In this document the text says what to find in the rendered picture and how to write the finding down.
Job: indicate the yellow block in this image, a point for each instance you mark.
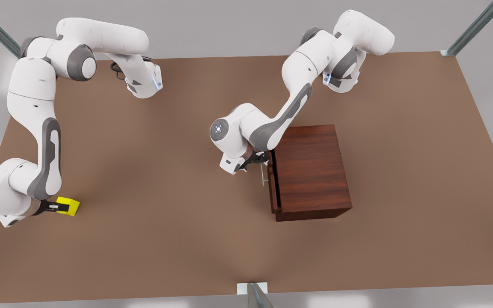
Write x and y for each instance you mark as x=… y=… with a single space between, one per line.
x=72 y=207

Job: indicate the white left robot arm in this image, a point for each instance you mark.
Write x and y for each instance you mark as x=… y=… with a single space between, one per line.
x=302 y=68

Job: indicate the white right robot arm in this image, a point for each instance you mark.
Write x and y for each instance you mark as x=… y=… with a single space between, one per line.
x=30 y=94

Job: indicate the dark wooden cabinet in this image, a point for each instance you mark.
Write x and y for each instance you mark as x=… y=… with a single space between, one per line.
x=310 y=171

